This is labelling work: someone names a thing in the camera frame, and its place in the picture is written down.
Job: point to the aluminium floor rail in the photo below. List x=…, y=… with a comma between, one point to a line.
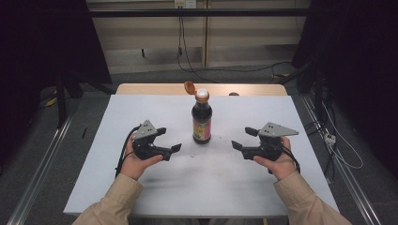
x=347, y=175
x=37, y=175

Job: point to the black curtain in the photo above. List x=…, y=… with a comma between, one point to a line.
x=353, y=62
x=40, y=47

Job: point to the black horizontal metal bar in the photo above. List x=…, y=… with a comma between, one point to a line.
x=200, y=12

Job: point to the white wall socket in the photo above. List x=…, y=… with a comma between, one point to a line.
x=185, y=3

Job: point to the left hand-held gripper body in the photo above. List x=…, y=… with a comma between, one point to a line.
x=147, y=146

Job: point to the dark soy sauce bottle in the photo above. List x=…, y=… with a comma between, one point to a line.
x=202, y=122

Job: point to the person's right hand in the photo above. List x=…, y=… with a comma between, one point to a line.
x=283, y=165

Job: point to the black metal stand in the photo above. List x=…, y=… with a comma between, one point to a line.
x=62, y=100

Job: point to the white power strip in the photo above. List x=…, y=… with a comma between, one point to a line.
x=330, y=139

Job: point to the person's left hand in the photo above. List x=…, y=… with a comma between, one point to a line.
x=134, y=165

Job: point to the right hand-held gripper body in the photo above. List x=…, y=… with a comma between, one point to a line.
x=269, y=146

